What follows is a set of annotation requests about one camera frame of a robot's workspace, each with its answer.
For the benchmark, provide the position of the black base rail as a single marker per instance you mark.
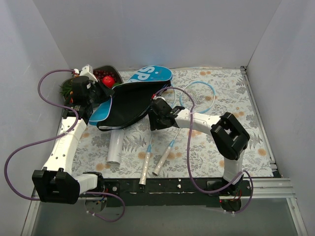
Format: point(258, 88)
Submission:
point(169, 192)

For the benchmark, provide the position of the red apple right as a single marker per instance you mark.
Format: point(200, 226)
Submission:
point(108, 81)

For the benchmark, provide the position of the blue racket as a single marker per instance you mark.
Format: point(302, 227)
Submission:
point(198, 95)
point(170, 96)

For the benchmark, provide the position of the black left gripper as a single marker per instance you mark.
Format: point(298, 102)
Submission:
point(99, 89)

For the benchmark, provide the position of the floral tablecloth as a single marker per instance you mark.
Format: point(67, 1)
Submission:
point(169, 146)

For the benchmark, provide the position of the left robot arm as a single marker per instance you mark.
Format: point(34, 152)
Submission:
point(54, 183)

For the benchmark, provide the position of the white shuttlecock tube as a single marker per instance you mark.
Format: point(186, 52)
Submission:
point(115, 147)

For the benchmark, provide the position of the blue racket bag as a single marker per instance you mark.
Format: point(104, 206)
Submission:
point(131, 99)

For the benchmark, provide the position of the dark grape bunch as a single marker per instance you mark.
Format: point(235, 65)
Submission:
point(100, 74)

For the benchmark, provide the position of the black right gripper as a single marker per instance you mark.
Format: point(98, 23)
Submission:
point(154, 119)

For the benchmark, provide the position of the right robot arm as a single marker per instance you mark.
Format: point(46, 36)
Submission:
point(229, 136)

